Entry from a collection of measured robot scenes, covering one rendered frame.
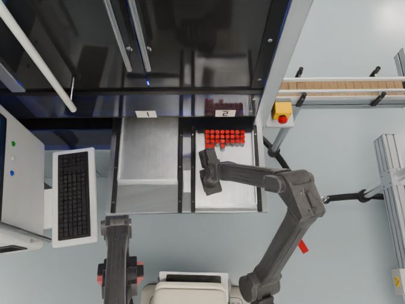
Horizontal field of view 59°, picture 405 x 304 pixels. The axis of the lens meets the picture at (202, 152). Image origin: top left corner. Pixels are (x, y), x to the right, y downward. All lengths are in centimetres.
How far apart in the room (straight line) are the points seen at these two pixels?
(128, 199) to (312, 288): 138
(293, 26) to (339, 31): 219
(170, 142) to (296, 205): 90
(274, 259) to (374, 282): 165
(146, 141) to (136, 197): 26
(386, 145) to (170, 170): 124
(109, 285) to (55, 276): 168
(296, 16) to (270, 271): 71
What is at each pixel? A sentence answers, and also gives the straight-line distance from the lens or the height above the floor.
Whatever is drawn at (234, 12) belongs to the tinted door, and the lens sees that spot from 107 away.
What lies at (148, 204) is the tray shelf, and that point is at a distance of 158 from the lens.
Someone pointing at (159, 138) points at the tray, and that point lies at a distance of 166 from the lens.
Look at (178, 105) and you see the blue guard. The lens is 149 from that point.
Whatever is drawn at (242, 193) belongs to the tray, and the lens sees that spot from 158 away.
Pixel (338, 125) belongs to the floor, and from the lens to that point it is 283.
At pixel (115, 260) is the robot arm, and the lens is 96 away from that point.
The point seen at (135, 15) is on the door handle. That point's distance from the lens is 98.
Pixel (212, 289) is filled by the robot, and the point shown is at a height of 132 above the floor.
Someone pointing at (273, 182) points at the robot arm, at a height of 155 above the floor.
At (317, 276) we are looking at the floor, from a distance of 251.
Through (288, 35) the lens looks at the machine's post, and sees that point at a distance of 115.
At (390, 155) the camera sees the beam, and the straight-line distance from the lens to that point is 223.
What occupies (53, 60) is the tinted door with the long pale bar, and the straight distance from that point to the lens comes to 132.
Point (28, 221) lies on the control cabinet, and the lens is 162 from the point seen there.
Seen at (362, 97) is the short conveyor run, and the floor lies 93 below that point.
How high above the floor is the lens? 240
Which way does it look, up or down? 69 degrees down
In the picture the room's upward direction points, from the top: straight up
